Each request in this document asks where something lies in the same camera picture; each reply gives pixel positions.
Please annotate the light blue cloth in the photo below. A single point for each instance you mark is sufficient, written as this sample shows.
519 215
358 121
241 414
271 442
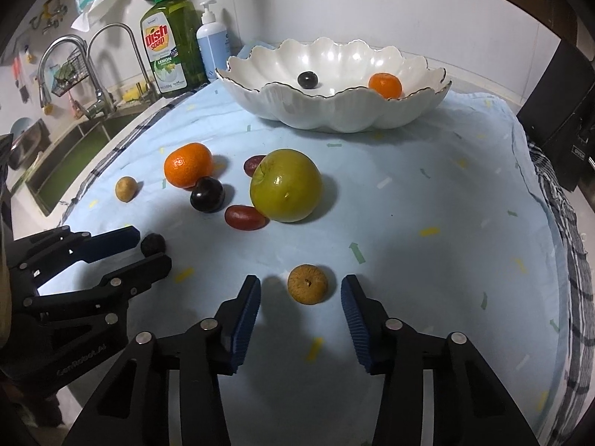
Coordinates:
418 195

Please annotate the brown longan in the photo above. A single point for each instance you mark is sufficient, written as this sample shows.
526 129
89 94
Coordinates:
307 284

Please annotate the green apple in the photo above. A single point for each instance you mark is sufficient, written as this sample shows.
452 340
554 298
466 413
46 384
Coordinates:
286 186

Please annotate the yellow sponge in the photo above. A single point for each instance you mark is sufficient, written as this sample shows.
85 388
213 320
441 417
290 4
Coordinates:
131 93

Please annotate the white scalloped bowl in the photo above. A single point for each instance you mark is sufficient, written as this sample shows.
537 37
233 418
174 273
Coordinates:
325 111

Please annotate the small dark grape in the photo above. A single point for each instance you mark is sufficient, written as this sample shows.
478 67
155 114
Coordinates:
152 244

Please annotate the spring metal faucet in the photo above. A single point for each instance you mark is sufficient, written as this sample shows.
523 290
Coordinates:
95 86

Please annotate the kitchen sink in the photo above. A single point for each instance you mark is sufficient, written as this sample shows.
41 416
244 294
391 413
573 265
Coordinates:
69 162

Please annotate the small yellow round fruit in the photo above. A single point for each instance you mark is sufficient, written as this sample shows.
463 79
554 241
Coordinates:
126 189

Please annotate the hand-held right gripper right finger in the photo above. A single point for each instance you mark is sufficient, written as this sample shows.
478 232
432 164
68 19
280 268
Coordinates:
355 325

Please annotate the small mandarin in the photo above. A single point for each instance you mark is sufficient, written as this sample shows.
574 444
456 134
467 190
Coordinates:
385 86

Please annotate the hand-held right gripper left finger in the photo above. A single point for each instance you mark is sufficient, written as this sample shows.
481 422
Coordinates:
246 325

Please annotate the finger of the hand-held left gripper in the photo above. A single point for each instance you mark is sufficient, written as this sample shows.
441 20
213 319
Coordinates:
114 242
139 273

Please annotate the small red fruit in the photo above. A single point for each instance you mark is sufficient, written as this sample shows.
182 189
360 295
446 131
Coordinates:
252 164

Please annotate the black appliance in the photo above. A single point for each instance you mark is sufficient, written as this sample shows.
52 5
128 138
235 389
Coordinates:
558 116

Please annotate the white blue pump bottle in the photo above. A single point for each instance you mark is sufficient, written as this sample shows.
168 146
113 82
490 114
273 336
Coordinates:
213 51

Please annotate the checked cloth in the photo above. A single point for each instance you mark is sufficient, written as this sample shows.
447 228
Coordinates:
571 288

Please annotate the yellow toy bicycle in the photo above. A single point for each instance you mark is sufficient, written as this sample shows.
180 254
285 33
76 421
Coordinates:
49 9

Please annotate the gooseneck metal faucet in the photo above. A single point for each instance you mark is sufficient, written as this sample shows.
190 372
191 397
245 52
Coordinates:
138 55

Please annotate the large mandarin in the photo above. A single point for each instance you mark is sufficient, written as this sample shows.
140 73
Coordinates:
188 165

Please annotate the metal bowl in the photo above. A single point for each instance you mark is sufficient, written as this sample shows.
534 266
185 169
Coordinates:
28 146

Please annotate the dark plum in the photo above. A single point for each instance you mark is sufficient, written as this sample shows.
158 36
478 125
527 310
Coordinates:
208 195

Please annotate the green dish soap bottle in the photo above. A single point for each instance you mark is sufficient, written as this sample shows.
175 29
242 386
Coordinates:
172 46

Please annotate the elongated red fruit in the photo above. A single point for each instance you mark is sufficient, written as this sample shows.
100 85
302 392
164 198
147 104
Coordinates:
246 218

